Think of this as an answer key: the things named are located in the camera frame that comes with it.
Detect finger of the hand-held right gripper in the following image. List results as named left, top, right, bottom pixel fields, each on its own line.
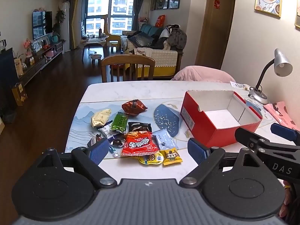
left=235, top=128, right=270, bottom=150
left=271, top=123, right=300, bottom=143

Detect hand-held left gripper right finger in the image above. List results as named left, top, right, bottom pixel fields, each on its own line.
left=179, top=138, right=264, bottom=189

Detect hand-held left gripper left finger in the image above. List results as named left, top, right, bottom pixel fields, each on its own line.
left=35, top=138, right=117, bottom=189

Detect dark red small packet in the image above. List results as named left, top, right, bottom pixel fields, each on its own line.
left=87, top=134, right=103, bottom=147

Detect blue candy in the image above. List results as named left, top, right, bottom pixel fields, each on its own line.
left=108, top=143, right=120, bottom=158

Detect round chocolate candy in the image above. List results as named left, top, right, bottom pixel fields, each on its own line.
left=112, top=138, right=125, bottom=149

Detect white and blue snack packet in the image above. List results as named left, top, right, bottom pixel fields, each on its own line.
left=97, top=120, right=126, bottom=139

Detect small yellow snack packet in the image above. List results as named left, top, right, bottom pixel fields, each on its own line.
left=160, top=148, right=183, bottom=166

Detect red cardboard box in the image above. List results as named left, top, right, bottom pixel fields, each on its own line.
left=180, top=90, right=263, bottom=149

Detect cream snack packet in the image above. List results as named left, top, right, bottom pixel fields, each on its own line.
left=91, top=109, right=112, bottom=128

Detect green foil snack packet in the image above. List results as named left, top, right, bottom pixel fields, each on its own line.
left=110, top=112, right=129, bottom=133

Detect light blue snack packet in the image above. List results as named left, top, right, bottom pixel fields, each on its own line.
left=152, top=128, right=179, bottom=151

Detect red snack packet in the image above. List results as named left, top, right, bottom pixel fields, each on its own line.
left=121, top=130, right=160, bottom=158

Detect yellow cartoon snack packet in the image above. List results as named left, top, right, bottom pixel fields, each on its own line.
left=138, top=151, right=164, bottom=166

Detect black snack packet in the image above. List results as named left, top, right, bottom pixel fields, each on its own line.
left=128, top=121, right=152, bottom=134

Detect red-brown crinkled snack packet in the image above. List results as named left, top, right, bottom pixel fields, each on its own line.
left=121, top=100, right=149, bottom=117

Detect person's right hand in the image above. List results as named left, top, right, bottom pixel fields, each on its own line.
left=282, top=181, right=292, bottom=214

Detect pink notebook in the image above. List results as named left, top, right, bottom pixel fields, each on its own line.
left=263, top=101, right=300, bottom=131

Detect white printed packet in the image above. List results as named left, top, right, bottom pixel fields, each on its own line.
left=230, top=81, right=251, bottom=92

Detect silver desk lamp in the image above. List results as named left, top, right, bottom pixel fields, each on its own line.
left=248, top=48, right=293, bottom=105

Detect pink cloth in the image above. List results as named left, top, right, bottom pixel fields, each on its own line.
left=173, top=66, right=236, bottom=83

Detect round wooden stool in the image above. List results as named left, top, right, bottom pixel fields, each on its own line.
left=91, top=54, right=102, bottom=67

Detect wooden chair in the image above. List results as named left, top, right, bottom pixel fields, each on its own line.
left=101, top=55, right=156, bottom=83

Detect white crochet blanket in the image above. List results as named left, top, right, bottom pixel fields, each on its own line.
left=133, top=48, right=179, bottom=69

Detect wooden television cabinet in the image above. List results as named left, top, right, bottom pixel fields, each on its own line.
left=17, top=41, right=64, bottom=87

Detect pink kettle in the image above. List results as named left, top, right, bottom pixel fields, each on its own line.
left=45, top=47, right=57, bottom=60

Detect coffee table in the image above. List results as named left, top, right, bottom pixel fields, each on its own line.
left=81, top=35, right=109, bottom=60

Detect wooden armchair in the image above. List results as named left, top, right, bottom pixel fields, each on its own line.
left=103, top=14, right=123, bottom=50

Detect wooden door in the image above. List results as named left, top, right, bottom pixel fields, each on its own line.
left=194, top=0, right=237, bottom=70

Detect cream gift bag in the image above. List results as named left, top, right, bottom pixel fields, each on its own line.
left=13, top=57, right=24, bottom=77

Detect pile of dark clothing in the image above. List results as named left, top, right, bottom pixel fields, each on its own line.
left=162, top=25, right=187, bottom=51

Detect pink artificial flowers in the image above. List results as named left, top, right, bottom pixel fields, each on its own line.
left=23, top=39, right=34, bottom=57

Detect white standing air conditioner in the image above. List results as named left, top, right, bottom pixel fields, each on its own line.
left=61, top=2, right=71, bottom=52

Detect sofa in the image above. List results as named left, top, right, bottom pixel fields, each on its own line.
left=121, top=24, right=188, bottom=80

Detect grey and yellow curtain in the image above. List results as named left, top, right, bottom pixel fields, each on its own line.
left=68, top=0, right=80, bottom=50

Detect green house plant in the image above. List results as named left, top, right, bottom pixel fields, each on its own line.
left=53, top=9, right=66, bottom=38

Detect television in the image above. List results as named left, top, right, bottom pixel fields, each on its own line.
left=32, top=11, right=53, bottom=40

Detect window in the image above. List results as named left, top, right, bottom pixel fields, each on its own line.
left=82, top=0, right=135, bottom=37

